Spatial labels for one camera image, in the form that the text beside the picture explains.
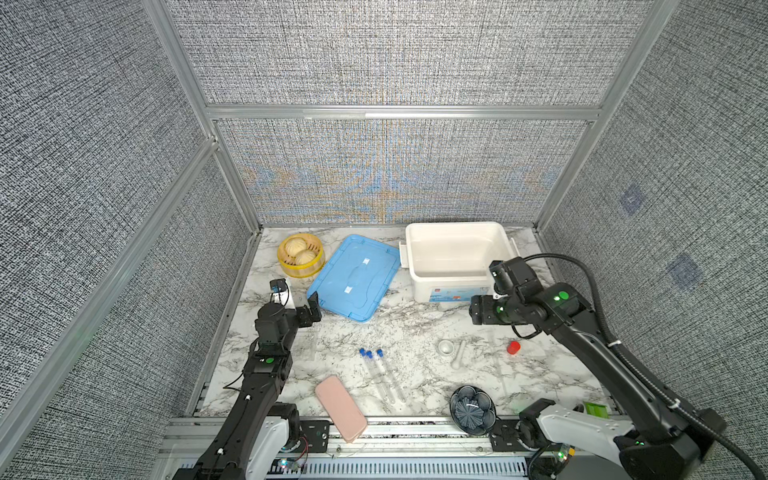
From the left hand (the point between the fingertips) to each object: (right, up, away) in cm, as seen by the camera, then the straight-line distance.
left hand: (301, 295), depth 83 cm
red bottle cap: (+60, -16, +3) cm, 63 cm away
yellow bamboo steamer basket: (-10, +7, +21) cm, 25 cm away
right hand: (+49, -2, -8) cm, 49 cm away
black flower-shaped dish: (+46, -29, -7) cm, 55 cm away
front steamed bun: (-4, +10, +20) cm, 23 cm away
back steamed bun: (-8, +15, +23) cm, 29 cm away
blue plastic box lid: (+13, +4, +23) cm, 27 cm away
